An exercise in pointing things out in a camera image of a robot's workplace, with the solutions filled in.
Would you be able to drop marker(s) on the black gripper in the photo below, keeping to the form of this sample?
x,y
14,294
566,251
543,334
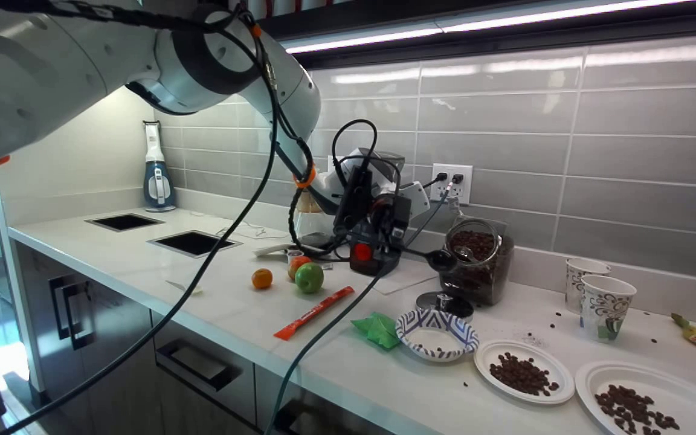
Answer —
x,y
384,209

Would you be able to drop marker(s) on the black ladle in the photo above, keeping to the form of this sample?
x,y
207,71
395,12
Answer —
x,y
441,260

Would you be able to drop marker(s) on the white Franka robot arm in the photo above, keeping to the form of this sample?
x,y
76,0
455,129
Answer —
x,y
59,73

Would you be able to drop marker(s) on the black coffee grinder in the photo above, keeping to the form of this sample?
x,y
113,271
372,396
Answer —
x,y
374,261

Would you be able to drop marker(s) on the glass jar with coffee beans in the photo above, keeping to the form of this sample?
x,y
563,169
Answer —
x,y
480,267

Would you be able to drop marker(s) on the blue patterned paper bowl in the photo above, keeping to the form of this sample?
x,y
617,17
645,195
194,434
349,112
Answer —
x,y
436,338

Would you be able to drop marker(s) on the green crumpled packet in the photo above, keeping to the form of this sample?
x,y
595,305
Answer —
x,y
378,329

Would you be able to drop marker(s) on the green apple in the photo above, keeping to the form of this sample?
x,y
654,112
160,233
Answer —
x,y
309,278

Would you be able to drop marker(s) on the reddish orange fruit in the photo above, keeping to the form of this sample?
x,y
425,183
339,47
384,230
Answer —
x,y
294,267

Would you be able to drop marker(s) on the orange stick packet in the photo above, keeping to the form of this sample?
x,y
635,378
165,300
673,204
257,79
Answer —
x,y
314,313

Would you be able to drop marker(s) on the small orange fruit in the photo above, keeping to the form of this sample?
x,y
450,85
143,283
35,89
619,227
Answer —
x,y
262,278

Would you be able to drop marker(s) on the small white paper plate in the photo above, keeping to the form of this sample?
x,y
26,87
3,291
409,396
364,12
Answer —
x,y
522,373

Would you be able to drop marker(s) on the patterned paper cup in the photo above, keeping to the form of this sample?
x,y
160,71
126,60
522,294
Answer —
x,y
604,308
581,282

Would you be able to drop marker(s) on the black counter inset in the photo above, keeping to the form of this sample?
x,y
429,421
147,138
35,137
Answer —
x,y
122,220
194,242

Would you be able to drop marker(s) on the under cabinet light strip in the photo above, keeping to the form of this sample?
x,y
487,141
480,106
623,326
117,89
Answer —
x,y
380,38

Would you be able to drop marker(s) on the white plastic spoon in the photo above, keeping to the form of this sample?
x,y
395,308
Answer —
x,y
184,286

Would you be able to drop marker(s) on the large white paper plate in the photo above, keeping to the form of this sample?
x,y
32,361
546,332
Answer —
x,y
645,401

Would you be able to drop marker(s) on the white wall outlet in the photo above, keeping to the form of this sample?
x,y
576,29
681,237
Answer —
x,y
451,187

